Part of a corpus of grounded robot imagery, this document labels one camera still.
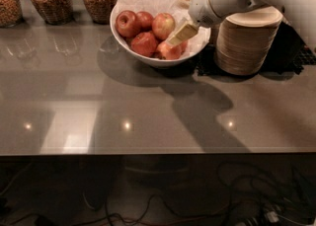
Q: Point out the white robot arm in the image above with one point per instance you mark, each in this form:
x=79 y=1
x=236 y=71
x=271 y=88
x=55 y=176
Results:
x=301 y=15

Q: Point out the black rubber mat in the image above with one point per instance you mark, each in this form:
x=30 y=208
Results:
x=288 y=53

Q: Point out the front stack paper bowls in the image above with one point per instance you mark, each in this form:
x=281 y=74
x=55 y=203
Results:
x=244 y=40

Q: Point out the stack paper bowls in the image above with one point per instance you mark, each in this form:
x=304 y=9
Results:
x=244 y=40
x=214 y=34

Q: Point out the left glass snack jar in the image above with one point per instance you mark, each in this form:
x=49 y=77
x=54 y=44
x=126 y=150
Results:
x=10 y=13

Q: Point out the white tissue paper liner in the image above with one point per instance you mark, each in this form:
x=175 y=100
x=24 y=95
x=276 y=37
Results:
x=177 y=8

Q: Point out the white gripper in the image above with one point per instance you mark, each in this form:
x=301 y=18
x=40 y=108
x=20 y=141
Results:
x=199 y=10

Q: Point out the white ceramic bowl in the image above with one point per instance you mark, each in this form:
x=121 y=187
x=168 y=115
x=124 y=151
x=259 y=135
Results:
x=195 y=46

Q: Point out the red yellow apple top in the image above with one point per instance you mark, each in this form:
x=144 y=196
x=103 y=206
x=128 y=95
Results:
x=162 y=25

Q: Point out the rear stack paper bowls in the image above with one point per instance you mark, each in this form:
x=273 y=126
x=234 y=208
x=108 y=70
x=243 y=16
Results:
x=214 y=34

